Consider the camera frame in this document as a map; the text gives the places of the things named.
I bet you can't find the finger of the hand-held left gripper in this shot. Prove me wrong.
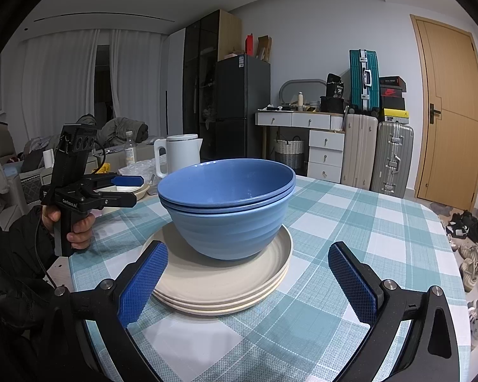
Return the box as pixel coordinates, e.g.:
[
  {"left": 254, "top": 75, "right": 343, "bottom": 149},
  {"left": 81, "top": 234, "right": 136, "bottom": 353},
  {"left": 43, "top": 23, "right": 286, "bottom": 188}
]
[
  {"left": 99, "top": 193, "right": 138, "bottom": 209},
  {"left": 93, "top": 173, "right": 145, "bottom": 187}
]

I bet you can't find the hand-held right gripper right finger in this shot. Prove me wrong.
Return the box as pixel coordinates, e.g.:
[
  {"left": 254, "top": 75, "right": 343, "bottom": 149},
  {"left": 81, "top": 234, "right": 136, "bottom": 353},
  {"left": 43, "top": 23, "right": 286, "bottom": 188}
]
[{"left": 329, "top": 241, "right": 460, "bottom": 382}]

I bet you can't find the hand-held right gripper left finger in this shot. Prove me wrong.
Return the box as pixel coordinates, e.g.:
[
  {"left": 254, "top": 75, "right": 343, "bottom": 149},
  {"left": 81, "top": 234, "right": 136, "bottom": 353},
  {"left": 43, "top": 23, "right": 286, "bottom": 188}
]
[{"left": 38, "top": 241, "right": 169, "bottom": 382}]

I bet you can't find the beige plate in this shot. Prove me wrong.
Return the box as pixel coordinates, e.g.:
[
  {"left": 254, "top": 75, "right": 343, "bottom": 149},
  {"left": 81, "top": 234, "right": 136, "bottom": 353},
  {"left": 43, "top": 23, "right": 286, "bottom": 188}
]
[
  {"left": 141, "top": 223, "right": 293, "bottom": 301},
  {"left": 153, "top": 258, "right": 289, "bottom": 316},
  {"left": 151, "top": 247, "right": 292, "bottom": 309}
]

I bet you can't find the blue bowl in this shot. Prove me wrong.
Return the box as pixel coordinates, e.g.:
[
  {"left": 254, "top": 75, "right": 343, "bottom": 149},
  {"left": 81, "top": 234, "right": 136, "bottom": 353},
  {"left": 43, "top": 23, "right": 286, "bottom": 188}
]
[
  {"left": 161, "top": 191, "right": 294, "bottom": 261},
  {"left": 158, "top": 159, "right": 295, "bottom": 208},
  {"left": 159, "top": 185, "right": 295, "bottom": 213}
]

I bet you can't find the person's left forearm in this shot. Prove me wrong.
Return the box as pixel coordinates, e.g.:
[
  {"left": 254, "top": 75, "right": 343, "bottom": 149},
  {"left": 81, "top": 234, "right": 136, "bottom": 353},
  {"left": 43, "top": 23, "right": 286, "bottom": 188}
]
[{"left": 0, "top": 205, "right": 70, "bottom": 327}]

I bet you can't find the person's left hand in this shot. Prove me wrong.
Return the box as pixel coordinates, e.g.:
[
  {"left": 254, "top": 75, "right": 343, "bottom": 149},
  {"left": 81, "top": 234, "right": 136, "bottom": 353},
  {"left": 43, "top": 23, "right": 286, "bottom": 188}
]
[{"left": 42, "top": 206, "right": 94, "bottom": 249}]

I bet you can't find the beige tray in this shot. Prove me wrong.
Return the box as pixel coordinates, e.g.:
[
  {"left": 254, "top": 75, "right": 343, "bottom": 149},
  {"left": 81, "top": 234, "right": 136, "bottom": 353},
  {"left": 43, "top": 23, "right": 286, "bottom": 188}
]
[{"left": 91, "top": 177, "right": 150, "bottom": 200}]

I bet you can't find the clear plastic bag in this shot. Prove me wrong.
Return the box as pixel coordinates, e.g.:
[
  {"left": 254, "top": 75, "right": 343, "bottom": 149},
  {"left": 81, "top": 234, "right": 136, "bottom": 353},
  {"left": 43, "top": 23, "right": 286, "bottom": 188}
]
[{"left": 119, "top": 159, "right": 168, "bottom": 178}]

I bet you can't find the clear plastic bottle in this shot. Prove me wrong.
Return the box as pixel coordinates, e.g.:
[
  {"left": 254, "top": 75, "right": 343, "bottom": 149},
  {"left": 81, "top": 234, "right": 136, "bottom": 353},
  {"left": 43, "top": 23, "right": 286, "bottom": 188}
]
[{"left": 125, "top": 131, "right": 138, "bottom": 165}]

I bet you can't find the grey jacket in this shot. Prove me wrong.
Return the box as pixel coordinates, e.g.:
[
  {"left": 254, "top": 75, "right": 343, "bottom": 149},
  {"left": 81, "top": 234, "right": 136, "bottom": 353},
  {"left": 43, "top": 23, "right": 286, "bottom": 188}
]
[{"left": 99, "top": 117, "right": 149, "bottom": 148}]

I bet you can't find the teal plaid tablecloth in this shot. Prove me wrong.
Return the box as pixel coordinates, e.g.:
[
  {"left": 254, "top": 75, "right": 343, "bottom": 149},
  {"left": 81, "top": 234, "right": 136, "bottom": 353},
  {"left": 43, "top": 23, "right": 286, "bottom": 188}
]
[{"left": 68, "top": 175, "right": 473, "bottom": 382}]

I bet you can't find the white electric kettle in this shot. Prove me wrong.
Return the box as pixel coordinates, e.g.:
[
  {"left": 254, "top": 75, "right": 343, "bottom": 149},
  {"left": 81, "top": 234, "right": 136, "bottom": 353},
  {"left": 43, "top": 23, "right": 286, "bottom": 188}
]
[{"left": 154, "top": 134, "right": 203, "bottom": 178}]

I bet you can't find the beige sofa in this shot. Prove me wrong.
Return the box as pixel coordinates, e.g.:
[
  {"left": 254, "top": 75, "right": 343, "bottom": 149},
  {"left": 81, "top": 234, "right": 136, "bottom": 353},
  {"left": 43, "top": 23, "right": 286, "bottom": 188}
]
[{"left": 0, "top": 117, "right": 56, "bottom": 227}]

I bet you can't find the white curtain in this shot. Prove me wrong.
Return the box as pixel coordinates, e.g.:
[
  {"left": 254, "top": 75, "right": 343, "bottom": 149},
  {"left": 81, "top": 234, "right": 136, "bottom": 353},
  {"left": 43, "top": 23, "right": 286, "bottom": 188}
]
[
  {"left": 109, "top": 28, "right": 169, "bottom": 136},
  {"left": 22, "top": 30, "right": 98, "bottom": 140}
]

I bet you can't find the scattered shoes group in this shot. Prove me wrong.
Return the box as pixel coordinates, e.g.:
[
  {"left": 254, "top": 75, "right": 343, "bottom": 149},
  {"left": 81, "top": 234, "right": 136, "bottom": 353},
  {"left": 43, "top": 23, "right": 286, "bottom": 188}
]
[{"left": 442, "top": 209, "right": 478, "bottom": 347}]

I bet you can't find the black glass cabinet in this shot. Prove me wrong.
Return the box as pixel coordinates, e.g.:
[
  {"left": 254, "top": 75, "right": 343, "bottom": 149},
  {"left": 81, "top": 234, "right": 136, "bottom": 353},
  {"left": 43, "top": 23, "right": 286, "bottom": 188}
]
[{"left": 182, "top": 9, "right": 242, "bottom": 160}]

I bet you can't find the silver suitcase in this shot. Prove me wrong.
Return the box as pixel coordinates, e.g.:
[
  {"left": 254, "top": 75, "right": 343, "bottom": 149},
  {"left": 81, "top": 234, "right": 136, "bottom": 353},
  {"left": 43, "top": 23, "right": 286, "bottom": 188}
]
[{"left": 370, "top": 121, "right": 415, "bottom": 199}]

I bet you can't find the white dresser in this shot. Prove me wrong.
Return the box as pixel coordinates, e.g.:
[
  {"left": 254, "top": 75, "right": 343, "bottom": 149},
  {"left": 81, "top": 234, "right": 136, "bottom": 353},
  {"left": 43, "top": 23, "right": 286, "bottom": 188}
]
[{"left": 256, "top": 110, "right": 345, "bottom": 184}]

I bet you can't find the beige suitcase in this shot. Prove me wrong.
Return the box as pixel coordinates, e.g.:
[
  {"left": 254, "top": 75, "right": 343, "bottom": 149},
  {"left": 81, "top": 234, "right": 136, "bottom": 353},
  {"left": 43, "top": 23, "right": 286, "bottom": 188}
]
[{"left": 340, "top": 113, "right": 379, "bottom": 190}]

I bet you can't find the dark grey refrigerator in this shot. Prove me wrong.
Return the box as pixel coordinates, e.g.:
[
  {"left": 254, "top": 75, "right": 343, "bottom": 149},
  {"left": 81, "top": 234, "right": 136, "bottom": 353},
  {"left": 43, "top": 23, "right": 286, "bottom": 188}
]
[{"left": 215, "top": 53, "right": 272, "bottom": 164}]

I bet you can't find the woven laundry basket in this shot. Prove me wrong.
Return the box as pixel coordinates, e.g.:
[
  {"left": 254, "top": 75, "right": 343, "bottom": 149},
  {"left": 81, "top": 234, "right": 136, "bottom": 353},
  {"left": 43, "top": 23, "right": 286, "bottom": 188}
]
[{"left": 274, "top": 137, "right": 304, "bottom": 170}]

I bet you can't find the yellow black shoe box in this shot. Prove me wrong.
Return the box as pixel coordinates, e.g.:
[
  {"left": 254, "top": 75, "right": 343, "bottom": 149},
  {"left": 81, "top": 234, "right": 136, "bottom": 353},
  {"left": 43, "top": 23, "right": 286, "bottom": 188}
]
[{"left": 383, "top": 108, "right": 410, "bottom": 124}]

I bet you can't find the black container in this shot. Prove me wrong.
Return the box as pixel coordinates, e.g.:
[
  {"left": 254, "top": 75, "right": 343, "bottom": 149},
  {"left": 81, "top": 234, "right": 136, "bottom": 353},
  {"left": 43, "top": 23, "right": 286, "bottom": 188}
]
[{"left": 320, "top": 95, "right": 345, "bottom": 114}]

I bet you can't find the grey framed oval mirror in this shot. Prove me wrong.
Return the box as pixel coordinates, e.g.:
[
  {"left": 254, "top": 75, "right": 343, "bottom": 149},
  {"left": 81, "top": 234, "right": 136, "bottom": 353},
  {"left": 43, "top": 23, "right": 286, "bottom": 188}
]
[{"left": 279, "top": 79, "right": 327, "bottom": 106}]

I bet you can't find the brown cardboard packaging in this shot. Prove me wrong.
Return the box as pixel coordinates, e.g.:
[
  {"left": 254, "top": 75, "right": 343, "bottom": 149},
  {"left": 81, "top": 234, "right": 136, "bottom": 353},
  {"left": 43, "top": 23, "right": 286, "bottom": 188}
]
[{"left": 257, "top": 36, "right": 272, "bottom": 62}]

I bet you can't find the black printed bag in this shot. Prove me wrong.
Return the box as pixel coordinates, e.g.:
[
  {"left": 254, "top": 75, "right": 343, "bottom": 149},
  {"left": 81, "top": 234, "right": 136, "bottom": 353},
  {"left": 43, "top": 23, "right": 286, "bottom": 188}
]
[{"left": 326, "top": 74, "right": 345, "bottom": 98}]

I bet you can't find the wooden door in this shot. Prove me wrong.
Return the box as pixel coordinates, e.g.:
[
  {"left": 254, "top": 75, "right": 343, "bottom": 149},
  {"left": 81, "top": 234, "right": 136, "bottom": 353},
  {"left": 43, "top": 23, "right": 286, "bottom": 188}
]
[{"left": 410, "top": 15, "right": 478, "bottom": 211}]

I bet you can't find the teal suitcase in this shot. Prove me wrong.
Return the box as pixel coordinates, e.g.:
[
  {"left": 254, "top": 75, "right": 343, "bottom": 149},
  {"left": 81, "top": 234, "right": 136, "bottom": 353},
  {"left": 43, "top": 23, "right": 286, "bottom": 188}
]
[{"left": 349, "top": 49, "right": 381, "bottom": 113}]

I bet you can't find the black cable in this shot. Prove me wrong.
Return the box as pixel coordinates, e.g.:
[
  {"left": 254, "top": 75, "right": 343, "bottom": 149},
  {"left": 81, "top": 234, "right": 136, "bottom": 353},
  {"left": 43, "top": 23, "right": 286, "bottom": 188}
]
[{"left": 35, "top": 207, "right": 58, "bottom": 287}]

